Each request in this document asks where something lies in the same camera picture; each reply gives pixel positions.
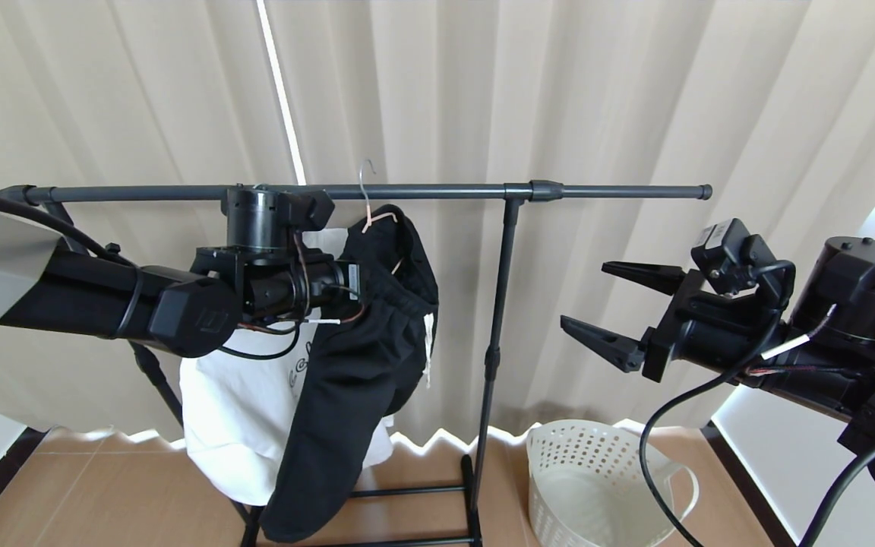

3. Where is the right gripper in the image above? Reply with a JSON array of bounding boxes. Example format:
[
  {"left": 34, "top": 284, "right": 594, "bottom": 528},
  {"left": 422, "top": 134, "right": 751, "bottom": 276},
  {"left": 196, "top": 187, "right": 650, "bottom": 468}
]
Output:
[{"left": 560, "top": 260, "right": 875, "bottom": 423}]

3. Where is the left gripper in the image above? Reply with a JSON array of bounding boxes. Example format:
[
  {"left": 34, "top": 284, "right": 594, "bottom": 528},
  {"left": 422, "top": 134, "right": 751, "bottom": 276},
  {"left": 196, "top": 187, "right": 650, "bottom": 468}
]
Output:
[{"left": 243, "top": 257, "right": 363, "bottom": 321}]

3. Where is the pink clothes hanger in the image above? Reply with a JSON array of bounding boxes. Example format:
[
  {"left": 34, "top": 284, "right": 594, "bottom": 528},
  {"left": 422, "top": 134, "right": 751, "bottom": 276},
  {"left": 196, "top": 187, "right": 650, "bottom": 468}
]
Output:
[{"left": 357, "top": 159, "right": 406, "bottom": 277}]

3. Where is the black garment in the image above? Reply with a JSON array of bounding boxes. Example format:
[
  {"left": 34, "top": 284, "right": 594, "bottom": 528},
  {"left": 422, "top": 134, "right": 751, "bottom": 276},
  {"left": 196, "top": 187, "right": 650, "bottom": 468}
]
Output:
[{"left": 261, "top": 204, "right": 440, "bottom": 543}]

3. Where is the white printed t-shirt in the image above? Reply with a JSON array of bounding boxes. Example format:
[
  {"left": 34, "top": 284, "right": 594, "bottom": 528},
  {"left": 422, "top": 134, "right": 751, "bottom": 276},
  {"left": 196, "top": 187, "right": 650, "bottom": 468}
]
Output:
[{"left": 179, "top": 228, "right": 395, "bottom": 507}]

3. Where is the black clothes rack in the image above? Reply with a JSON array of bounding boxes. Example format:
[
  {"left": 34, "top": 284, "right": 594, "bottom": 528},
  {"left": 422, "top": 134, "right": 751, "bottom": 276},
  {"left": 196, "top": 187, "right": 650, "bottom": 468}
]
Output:
[{"left": 0, "top": 181, "right": 713, "bottom": 547}]

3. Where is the white laundry basket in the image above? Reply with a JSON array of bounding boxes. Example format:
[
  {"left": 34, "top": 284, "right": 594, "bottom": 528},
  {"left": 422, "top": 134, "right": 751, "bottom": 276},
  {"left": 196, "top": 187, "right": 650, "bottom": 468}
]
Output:
[{"left": 526, "top": 420, "right": 700, "bottom": 547}]

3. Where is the white curtain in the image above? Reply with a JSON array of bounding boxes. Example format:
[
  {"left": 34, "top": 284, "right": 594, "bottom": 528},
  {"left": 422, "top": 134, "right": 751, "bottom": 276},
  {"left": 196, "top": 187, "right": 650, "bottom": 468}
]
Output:
[{"left": 0, "top": 0, "right": 875, "bottom": 445}]

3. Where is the black cable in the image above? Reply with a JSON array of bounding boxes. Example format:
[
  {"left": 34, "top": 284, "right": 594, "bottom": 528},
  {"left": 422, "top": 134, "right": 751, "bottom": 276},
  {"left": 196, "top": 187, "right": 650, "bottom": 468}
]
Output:
[
  {"left": 638, "top": 310, "right": 785, "bottom": 547},
  {"left": 217, "top": 323, "right": 303, "bottom": 362},
  {"left": 798, "top": 422, "right": 875, "bottom": 547}
]

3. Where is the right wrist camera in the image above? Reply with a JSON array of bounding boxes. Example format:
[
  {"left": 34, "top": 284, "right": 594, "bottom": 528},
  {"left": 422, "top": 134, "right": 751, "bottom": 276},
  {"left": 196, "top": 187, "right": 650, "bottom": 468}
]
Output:
[{"left": 691, "top": 218, "right": 797, "bottom": 306}]

